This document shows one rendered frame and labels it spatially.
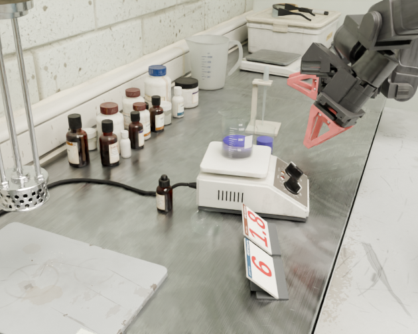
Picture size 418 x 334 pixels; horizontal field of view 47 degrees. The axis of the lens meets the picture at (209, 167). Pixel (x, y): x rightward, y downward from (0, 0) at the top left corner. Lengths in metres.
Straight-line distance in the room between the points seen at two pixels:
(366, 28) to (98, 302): 0.56
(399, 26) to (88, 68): 0.76
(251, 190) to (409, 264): 0.28
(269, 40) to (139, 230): 1.28
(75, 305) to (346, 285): 0.38
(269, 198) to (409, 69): 0.50
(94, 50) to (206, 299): 0.76
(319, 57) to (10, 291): 0.61
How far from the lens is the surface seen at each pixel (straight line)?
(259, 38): 1.98
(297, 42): 1.94
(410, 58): 1.18
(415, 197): 1.02
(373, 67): 0.83
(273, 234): 0.82
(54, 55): 1.15
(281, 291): 0.71
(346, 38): 0.89
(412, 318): 0.73
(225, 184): 0.84
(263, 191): 0.84
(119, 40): 1.36
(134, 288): 0.70
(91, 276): 0.73
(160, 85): 1.27
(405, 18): 0.77
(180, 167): 1.03
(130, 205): 0.90
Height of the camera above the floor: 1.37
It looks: 27 degrees down
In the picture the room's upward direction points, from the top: 1 degrees clockwise
